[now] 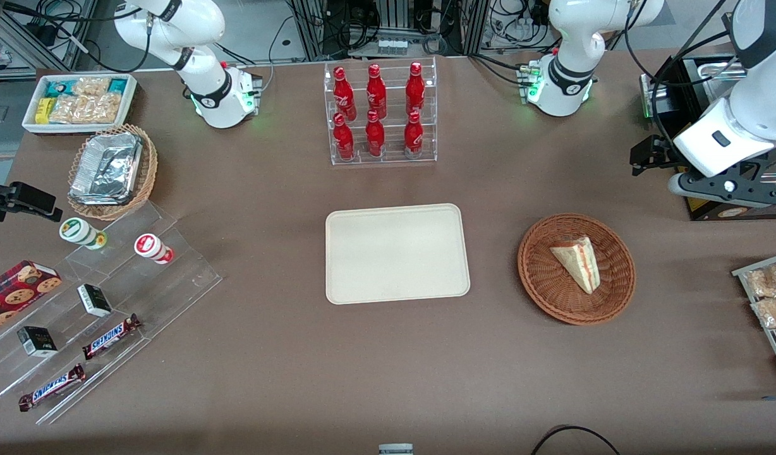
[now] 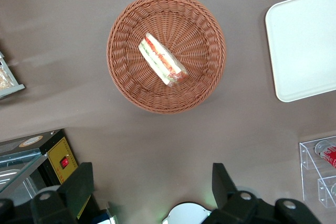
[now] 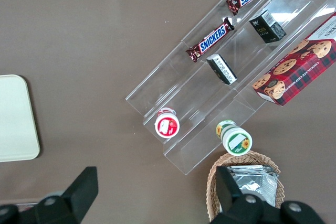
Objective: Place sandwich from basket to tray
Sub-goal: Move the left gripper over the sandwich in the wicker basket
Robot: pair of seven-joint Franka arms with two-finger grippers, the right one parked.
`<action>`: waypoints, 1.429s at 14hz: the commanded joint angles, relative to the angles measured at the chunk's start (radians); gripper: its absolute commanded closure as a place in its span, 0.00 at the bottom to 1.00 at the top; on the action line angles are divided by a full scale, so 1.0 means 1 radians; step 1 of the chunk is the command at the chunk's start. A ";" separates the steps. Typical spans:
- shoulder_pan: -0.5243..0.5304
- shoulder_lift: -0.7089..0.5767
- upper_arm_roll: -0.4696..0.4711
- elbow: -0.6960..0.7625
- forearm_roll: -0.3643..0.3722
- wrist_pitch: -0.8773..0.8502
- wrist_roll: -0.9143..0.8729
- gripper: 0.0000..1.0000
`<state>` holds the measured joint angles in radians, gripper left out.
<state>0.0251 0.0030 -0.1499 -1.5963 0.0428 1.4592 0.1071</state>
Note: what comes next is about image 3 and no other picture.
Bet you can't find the oval light wicker basket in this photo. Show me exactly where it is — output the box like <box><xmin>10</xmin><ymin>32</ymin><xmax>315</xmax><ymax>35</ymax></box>
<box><xmin>206</xmin><ymin>150</ymin><xmax>285</xmax><ymax>223</ymax></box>

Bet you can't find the cream plastic tray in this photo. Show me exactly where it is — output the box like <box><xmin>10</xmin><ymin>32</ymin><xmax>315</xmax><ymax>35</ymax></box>
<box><xmin>0</xmin><ymin>74</ymin><xmax>40</xmax><ymax>163</ymax></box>

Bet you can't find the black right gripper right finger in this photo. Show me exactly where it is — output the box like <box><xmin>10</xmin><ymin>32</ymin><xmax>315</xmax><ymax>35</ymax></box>
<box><xmin>209</xmin><ymin>166</ymin><xmax>279</xmax><ymax>224</ymax></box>

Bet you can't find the green sunflower yogurt cup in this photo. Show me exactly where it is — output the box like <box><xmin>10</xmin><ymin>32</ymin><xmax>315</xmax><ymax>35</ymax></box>
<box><xmin>215</xmin><ymin>120</ymin><xmax>253</xmax><ymax>156</ymax></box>

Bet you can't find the small black box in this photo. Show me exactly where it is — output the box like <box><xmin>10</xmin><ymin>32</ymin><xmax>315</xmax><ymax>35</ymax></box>
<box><xmin>248</xmin><ymin>9</ymin><xmax>287</xmax><ymax>44</ymax></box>
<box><xmin>206</xmin><ymin>54</ymin><xmax>238</xmax><ymax>86</ymax></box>

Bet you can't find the silver foil packet stack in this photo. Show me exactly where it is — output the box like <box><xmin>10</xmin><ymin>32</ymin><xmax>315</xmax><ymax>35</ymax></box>
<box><xmin>227</xmin><ymin>165</ymin><xmax>279</xmax><ymax>208</ymax></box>

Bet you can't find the clear acrylic stepped stand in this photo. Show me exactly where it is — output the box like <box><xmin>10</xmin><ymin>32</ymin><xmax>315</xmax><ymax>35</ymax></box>
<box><xmin>125</xmin><ymin>0</ymin><xmax>336</xmax><ymax>176</ymax></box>

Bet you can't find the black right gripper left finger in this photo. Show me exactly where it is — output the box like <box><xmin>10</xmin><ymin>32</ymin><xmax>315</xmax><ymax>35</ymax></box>
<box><xmin>35</xmin><ymin>166</ymin><xmax>99</xmax><ymax>224</ymax></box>

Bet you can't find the red strawberry yogurt cup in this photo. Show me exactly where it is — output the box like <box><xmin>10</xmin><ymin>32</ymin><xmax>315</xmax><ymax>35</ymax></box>
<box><xmin>154</xmin><ymin>107</ymin><xmax>181</xmax><ymax>140</ymax></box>

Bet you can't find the red tartan cookie box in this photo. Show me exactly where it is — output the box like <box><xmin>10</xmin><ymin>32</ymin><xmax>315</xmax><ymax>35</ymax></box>
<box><xmin>251</xmin><ymin>11</ymin><xmax>336</xmax><ymax>107</ymax></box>

